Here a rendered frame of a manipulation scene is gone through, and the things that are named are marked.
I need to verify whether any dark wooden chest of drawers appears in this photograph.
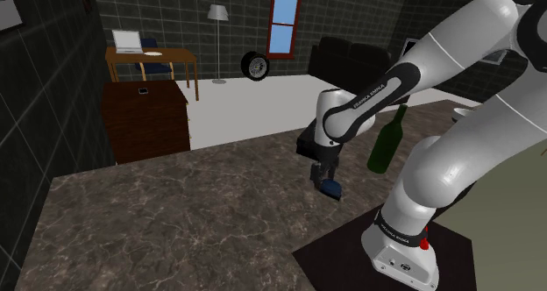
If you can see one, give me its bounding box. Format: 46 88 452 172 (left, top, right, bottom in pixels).
100 79 192 166

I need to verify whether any pale framed wall picture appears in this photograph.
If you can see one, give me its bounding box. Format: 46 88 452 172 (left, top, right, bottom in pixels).
0 0 25 33

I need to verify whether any blue chair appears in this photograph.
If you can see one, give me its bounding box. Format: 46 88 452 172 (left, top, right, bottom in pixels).
135 38 174 82

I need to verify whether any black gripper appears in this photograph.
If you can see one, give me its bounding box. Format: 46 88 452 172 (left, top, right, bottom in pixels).
309 142 342 192

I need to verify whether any grey floor lamp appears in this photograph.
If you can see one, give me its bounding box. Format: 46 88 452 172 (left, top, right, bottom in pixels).
207 4 230 85

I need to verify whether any black sofa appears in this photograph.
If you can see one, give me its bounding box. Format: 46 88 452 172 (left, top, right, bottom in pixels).
307 36 412 106

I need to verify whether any white bowl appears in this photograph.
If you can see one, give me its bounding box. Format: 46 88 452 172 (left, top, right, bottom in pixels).
451 106 480 123

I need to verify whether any red framed window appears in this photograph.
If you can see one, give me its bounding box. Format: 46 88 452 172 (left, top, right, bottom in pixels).
266 0 303 60

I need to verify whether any small blue block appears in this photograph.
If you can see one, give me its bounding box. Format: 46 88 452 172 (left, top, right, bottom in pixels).
319 179 344 202

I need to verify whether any dark green glass bottle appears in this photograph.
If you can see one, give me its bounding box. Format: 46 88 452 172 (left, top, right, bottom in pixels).
366 103 409 174

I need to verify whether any dark robot stand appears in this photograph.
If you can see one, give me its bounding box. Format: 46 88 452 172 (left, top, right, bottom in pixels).
291 204 478 291

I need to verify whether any black car tyre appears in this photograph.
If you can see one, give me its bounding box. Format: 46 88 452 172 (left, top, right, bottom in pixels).
239 51 271 82

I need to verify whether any light wooden desk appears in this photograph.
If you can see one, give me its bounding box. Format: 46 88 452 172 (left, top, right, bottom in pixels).
104 29 201 102

